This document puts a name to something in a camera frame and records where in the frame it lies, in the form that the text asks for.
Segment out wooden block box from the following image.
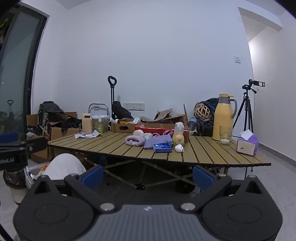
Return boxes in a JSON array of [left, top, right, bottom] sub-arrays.
[[82, 113, 93, 133]]

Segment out clear food container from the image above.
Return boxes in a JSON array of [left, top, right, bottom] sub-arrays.
[[92, 115, 109, 133]]

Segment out lilac cloth pouch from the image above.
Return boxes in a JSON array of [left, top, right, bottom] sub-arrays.
[[144, 135, 174, 149]]

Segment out brown cardboard tray box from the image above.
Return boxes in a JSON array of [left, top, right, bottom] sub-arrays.
[[111, 118, 142, 133]]

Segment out open cardboard box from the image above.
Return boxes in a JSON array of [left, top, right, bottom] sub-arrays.
[[148, 104, 189, 127]]

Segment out blue grey bottle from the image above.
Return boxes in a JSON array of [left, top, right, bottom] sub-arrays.
[[188, 117, 197, 135]]

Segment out wicker ball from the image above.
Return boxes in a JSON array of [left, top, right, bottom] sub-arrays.
[[194, 103, 211, 121]]

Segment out black tripod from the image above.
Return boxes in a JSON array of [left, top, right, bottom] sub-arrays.
[[232, 89, 258, 140]]

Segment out black trolley handle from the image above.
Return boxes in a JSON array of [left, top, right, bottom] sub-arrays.
[[107, 75, 117, 119]]

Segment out grey backpack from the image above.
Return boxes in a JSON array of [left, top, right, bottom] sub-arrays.
[[37, 101, 67, 127]]

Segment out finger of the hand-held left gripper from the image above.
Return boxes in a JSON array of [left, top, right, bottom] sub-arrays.
[[23, 136, 48, 154], [0, 132, 19, 143]]

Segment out black trolley bag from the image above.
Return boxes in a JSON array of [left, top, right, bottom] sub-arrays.
[[112, 101, 134, 120]]

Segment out yellow thermos jug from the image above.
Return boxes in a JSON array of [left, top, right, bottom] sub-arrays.
[[212, 94, 238, 141]]

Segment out black video camera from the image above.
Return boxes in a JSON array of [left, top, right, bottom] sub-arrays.
[[242, 79, 265, 93]]

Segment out purple fuzzy headband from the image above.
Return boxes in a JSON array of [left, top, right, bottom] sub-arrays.
[[125, 135, 145, 147]]

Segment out black clothes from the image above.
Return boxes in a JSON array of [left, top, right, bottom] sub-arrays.
[[60, 115, 83, 131]]

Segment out chrome folding stool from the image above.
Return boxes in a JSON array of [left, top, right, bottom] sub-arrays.
[[88, 103, 109, 117]]

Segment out glass cup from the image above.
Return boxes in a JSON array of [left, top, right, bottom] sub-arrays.
[[219, 126, 232, 145]]

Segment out white yellow plush toy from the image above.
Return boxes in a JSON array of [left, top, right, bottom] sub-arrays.
[[172, 122, 185, 145]]

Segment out purple tissue box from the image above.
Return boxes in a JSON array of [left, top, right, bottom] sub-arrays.
[[236, 129, 259, 156]]

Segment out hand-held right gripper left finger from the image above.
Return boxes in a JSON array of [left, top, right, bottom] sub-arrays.
[[33, 165, 117, 212]]

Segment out large brown cardboard box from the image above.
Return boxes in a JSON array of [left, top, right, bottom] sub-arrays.
[[26, 112, 78, 163], [49, 126, 83, 158]]

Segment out glass door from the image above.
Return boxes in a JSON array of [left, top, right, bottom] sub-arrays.
[[0, 5, 50, 140]]

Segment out wall socket panel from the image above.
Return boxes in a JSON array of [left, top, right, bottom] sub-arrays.
[[123, 102, 146, 111]]

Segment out white papers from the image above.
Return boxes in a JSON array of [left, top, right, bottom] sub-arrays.
[[74, 129, 99, 139]]

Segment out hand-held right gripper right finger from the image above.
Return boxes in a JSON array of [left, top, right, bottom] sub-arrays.
[[181, 165, 264, 212]]

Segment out dark plastic bag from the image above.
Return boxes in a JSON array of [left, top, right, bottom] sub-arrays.
[[3, 165, 31, 189]]

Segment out red cardboard box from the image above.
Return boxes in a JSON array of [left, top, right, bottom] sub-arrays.
[[135, 123, 190, 142]]

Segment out person's leg white trousers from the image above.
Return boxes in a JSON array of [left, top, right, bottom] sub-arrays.
[[43, 154, 87, 181]]

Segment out blue packet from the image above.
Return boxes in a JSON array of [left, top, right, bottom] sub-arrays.
[[153, 143, 173, 153]]

